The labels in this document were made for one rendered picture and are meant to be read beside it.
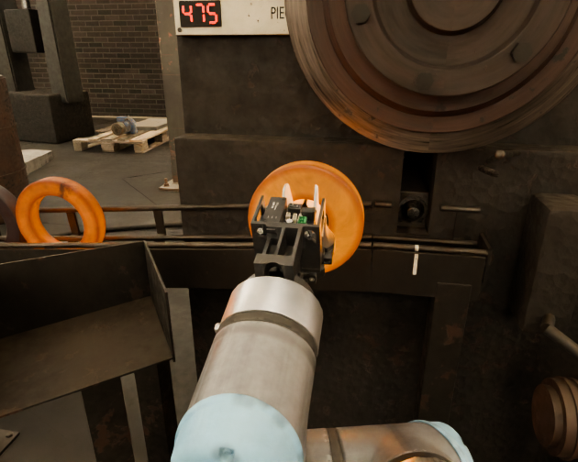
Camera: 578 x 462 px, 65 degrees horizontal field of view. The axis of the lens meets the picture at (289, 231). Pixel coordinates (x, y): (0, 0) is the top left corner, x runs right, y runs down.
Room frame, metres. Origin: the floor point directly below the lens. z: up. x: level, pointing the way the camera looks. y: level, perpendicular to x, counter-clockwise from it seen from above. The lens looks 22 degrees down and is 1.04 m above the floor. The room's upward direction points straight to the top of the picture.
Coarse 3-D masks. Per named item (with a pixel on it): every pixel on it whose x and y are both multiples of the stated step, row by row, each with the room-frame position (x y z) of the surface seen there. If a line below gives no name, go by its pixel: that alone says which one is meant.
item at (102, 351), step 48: (144, 240) 0.74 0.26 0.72; (0, 288) 0.64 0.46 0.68; (48, 288) 0.66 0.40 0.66; (96, 288) 0.70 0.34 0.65; (144, 288) 0.73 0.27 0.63; (0, 336) 0.63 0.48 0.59; (48, 336) 0.62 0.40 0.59; (96, 336) 0.62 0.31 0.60; (144, 336) 0.61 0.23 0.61; (0, 384) 0.52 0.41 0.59; (48, 384) 0.51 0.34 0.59; (96, 384) 0.51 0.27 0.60; (96, 432) 0.56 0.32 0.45
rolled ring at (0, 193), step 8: (0, 192) 0.90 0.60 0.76; (8, 192) 0.92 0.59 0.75; (0, 200) 0.89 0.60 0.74; (8, 200) 0.90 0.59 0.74; (16, 200) 0.91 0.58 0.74; (0, 208) 0.89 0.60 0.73; (8, 208) 0.89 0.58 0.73; (8, 216) 0.89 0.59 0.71; (8, 224) 0.89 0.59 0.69; (16, 224) 0.89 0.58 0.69; (8, 232) 0.89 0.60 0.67; (16, 232) 0.89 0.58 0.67; (8, 240) 0.89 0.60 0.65; (16, 240) 0.89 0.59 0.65; (24, 240) 0.90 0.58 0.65
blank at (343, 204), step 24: (288, 168) 0.56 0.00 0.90; (312, 168) 0.55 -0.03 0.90; (264, 192) 0.56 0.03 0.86; (312, 192) 0.55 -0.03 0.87; (336, 192) 0.55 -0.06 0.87; (336, 216) 0.55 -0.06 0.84; (360, 216) 0.54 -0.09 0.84; (336, 240) 0.54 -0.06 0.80; (360, 240) 0.54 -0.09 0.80; (336, 264) 0.54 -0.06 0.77
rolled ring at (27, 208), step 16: (32, 192) 0.87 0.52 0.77; (48, 192) 0.87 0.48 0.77; (64, 192) 0.86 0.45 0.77; (80, 192) 0.86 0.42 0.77; (16, 208) 0.88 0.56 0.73; (32, 208) 0.88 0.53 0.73; (80, 208) 0.86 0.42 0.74; (96, 208) 0.87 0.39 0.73; (32, 224) 0.88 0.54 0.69; (96, 224) 0.86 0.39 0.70; (32, 240) 0.88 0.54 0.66; (48, 240) 0.89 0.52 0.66; (96, 240) 0.86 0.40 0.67
